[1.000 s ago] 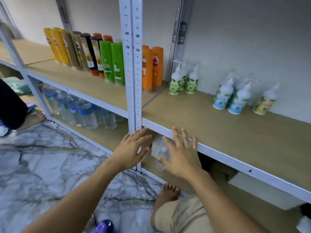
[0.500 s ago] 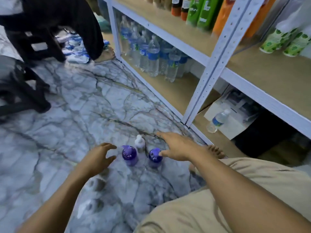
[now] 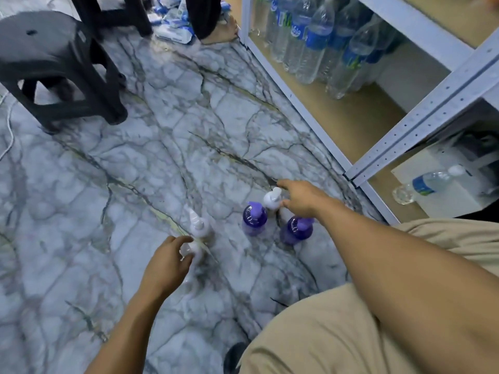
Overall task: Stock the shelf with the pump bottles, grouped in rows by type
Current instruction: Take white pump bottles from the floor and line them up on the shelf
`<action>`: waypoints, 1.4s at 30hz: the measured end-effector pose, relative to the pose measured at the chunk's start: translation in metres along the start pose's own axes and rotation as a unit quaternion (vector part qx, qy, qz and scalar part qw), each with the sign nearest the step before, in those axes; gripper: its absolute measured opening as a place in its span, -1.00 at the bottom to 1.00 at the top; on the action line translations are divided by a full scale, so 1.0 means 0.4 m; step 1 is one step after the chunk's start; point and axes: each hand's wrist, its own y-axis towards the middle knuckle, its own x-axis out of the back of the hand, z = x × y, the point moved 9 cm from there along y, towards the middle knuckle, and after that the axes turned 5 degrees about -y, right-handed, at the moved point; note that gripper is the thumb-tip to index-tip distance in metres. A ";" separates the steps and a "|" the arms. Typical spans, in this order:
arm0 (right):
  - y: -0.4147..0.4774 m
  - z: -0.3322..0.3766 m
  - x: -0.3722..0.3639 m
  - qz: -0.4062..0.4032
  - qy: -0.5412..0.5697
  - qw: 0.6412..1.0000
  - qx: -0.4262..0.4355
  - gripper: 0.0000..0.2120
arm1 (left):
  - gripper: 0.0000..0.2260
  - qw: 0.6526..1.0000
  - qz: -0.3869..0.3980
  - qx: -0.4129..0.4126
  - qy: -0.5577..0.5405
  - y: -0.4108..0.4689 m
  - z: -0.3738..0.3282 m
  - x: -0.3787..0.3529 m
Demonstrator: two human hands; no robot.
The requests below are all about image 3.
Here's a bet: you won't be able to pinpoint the person's right hand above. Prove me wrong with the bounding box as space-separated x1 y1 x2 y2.
276 178 333 221

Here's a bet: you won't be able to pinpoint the person's left hand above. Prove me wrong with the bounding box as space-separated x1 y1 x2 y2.
141 235 195 299

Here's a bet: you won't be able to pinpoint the white pump bottle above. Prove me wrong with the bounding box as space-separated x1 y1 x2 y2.
263 187 283 213
179 241 213 285
188 209 215 243

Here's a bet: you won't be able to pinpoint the person's right forearm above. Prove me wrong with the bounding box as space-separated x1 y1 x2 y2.
315 200 499 374

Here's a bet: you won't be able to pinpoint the person's left forearm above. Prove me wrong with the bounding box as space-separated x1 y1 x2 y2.
84 285 174 374

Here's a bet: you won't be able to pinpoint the purple bottle with lilac cap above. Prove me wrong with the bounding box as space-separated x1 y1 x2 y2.
279 216 315 246
242 201 269 237

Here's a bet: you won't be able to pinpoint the black shoe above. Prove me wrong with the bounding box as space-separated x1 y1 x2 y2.
223 342 250 374

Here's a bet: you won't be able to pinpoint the beige trousers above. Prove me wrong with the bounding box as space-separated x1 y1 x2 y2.
238 218 499 374

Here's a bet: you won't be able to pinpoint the lying clear water bottle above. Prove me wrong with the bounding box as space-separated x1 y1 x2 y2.
392 164 467 205

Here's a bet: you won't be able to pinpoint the white box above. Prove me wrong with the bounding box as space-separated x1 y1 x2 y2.
391 146 499 219

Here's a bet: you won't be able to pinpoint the white metal shelf rack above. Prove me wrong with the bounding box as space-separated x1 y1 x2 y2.
237 0 499 226

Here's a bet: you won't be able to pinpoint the row of clear water bottles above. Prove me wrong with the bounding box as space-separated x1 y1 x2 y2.
253 0 403 100

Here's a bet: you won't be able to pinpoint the pile of blue-white wipe packets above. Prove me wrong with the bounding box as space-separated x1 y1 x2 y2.
149 0 233 45

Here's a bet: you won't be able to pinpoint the black plastic stool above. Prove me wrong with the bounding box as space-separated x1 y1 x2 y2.
0 11 129 133
69 0 153 38

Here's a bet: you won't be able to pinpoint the white cable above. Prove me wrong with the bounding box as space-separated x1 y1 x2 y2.
0 91 15 162

